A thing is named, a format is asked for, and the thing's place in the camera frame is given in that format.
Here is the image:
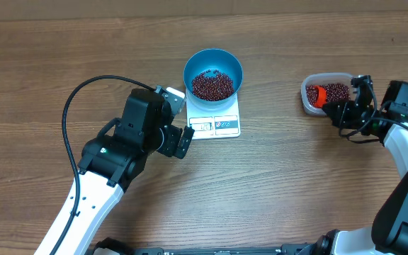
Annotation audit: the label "red adzuki beans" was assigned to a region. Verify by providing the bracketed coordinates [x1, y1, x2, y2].
[305, 83, 350, 107]

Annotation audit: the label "white digital kitchen scale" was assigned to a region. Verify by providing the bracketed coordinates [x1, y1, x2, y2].
[186, 91, 242, 140]

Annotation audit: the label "clear plastic container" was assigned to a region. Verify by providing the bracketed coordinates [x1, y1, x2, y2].
[300, 72, 355, 117]

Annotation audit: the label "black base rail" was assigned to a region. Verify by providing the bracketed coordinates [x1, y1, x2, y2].
[86, 229, 336, 255]

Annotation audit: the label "red beans in bowl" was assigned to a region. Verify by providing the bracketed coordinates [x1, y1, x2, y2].
[191, 69, 235, 101]

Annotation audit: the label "orange measuring scoop blue handle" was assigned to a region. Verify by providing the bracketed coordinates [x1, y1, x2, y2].
[313, 86, 327, 108]

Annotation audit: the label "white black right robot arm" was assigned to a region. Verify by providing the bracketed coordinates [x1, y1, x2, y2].
[314, 76, 408, 254]

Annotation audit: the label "teal blue bowl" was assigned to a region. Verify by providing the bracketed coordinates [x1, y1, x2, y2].
[183, 48, 244, 105]

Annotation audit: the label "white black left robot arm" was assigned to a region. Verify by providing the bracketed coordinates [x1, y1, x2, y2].
[36, 86, 194, 254]

